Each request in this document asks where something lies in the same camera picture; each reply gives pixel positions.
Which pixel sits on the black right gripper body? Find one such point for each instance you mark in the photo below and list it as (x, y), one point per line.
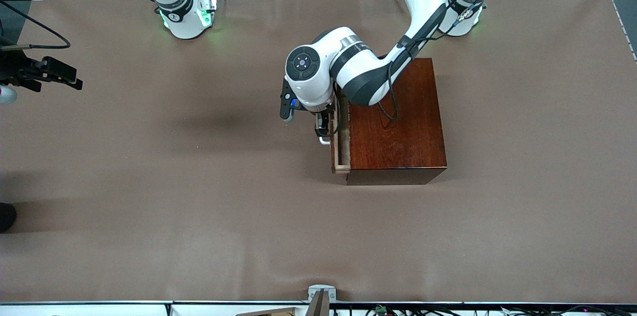
(15, 68)

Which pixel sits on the wooden drawer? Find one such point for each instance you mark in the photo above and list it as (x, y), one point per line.
(341, 157)

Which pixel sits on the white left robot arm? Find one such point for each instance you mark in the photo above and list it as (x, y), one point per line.
(358, 67)

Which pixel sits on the dark red wooden cabinet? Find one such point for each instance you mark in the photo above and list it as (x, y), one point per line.
(403, 127)

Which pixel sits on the brown table cloth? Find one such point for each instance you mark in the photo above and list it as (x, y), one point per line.
(199, 236)

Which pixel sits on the green terminal connector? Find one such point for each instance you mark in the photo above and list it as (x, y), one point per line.
(380, 310)

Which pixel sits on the light wooden board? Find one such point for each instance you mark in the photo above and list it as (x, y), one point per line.
(271, 313)

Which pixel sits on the grey metal bracket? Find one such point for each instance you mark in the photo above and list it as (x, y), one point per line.
(322, 290)

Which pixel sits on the white table edge rail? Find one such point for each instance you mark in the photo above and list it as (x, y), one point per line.
(99, 310)

